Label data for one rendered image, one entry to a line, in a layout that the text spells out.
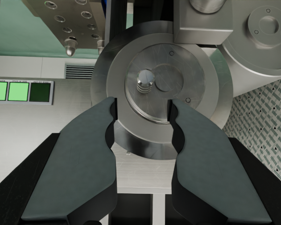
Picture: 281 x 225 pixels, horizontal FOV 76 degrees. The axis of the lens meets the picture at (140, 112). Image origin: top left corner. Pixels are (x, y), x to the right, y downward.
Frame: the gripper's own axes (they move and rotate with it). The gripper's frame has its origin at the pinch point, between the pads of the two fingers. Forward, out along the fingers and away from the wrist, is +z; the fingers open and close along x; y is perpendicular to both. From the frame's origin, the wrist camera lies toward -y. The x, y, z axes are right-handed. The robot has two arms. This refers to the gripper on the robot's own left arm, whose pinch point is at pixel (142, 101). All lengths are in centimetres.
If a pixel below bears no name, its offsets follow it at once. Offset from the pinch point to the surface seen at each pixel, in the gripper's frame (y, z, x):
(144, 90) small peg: 0.7, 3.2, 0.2
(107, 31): -2.6, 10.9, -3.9
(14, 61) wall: 89, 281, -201
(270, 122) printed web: 9.3, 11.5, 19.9
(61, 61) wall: 87, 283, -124
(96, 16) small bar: -2.1, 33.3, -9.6
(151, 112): 2.8, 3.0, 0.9
